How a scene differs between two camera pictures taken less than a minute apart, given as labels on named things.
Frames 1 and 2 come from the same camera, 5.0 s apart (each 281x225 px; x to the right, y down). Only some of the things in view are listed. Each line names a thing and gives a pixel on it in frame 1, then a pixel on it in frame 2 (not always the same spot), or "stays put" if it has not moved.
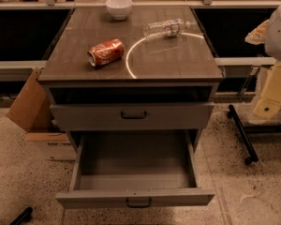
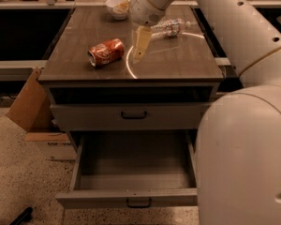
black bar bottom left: (23, 217) stays put
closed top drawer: (174, 116) stays put
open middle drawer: (137, 169) stays put
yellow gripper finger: (258, 35) to (124, 7)
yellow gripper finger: (277, 89) to (142, 37)
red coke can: (105, 52) stays put
